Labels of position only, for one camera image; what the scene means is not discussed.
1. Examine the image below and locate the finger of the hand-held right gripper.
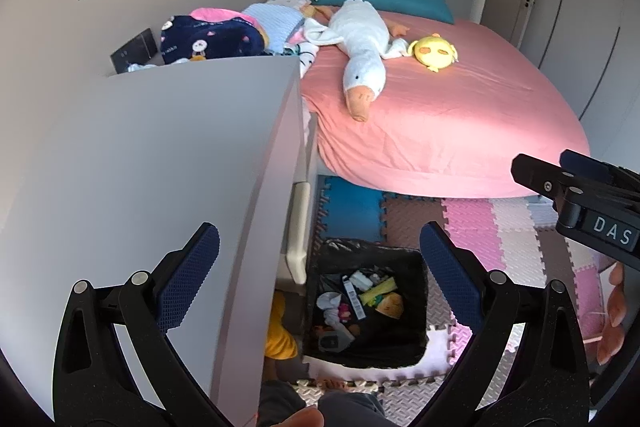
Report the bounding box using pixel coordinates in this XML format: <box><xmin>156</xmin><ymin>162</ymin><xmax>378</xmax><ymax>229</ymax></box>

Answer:
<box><xmin>559</xmin><ymin>149</ymin><xmax>640</xmax><ymax>198</ymax></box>
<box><xmin>511</xmin><ymin>153</ymin><xmax>583</xmax><ymax>208</ymax></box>

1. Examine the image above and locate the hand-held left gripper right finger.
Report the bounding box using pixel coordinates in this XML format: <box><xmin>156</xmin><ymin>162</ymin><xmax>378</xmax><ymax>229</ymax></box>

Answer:
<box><xmin>410</xmin><ymin>221</ymin><xmax>592</xmax><ymax>427</ymax></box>

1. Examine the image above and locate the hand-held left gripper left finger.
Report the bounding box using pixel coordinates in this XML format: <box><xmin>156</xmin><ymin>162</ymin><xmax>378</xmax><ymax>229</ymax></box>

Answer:
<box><xmin>52</xmin><ymin>222</ymin><xmax>236</xmax><ymax>427</ymax></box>

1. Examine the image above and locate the black bag-lined bin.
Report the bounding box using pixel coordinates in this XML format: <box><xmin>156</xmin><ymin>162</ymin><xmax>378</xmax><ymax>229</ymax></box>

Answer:
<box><xmin>302</xmin><ymin>238</ymin><xmax>431</xmax><ymax>369</ymax></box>

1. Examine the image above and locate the person's right hand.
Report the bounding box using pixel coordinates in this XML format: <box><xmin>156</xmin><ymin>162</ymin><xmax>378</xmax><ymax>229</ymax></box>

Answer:
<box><xmin>585</xmin><ymin>262</ymin><xmax>628</xmax><ymax>365</ymax></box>

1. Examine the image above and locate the person's left hand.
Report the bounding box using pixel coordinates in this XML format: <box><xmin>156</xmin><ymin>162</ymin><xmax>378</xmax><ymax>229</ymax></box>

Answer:
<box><xmin>270</xmin><ymin>407</ymin><xmax>325</xmax><ymax>427</ymax></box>

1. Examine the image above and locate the foam puzzle floor mat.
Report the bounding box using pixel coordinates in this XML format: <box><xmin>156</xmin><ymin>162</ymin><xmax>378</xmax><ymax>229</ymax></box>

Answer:
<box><xmin>295</xmin><ymin>174</ymin><xmax>640</xmax><ymax>427</ymax></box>

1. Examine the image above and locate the yellow cloth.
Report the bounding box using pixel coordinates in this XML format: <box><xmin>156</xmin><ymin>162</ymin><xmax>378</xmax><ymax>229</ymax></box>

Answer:
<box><xmin>265</xmin><ymin>292</ymin><xmax>299</xmax><ymax>360</ymax></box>

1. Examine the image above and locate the pink bed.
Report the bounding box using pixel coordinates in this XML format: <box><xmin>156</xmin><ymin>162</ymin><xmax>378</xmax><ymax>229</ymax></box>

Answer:
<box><xmin>300</xmin><ymin>9</ymin><xmax>591</xmax><ymax>200</ymax></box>

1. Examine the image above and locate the white wardrobe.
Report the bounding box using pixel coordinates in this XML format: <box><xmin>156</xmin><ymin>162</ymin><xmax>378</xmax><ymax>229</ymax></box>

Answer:
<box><xmin>540</xmin><ymin>0</ymin><xmax>640</xmax><ymax>148</ymax></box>

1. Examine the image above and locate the yellow chick plush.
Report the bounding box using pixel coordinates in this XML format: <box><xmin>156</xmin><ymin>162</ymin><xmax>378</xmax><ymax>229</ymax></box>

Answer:
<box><xmin>407</xmin><ymin>34</ymin><xmax>460</xmax><ymax>74</ymax></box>

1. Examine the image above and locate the white goose plush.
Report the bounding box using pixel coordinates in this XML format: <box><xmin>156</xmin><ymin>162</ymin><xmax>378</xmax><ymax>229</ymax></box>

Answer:
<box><xmin>304</xmin><ymin>0</ymin><xmax>412</xmax><ymax>122</ymax></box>

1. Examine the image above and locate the navy printed blanket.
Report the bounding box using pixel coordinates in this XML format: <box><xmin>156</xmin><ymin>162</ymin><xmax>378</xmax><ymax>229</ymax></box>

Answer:
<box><xmin>161</xmin><ymin>13</ymin><xmax>266</xmax><ymax>66</ymax></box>

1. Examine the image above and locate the pink cloth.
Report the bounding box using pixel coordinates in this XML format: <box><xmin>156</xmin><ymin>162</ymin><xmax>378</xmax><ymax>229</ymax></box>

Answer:
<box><xmin>190</xmin><ymin>8</ymin><xmax>261</xmax><ymax>30</ymax></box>

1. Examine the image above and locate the black wall socket panel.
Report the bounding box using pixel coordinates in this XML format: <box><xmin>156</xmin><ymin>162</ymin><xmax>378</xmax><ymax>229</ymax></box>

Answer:
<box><xmin>110</xmin><ymin>28</ymin><xmax>163</xmax><ymax>74</ymax></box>

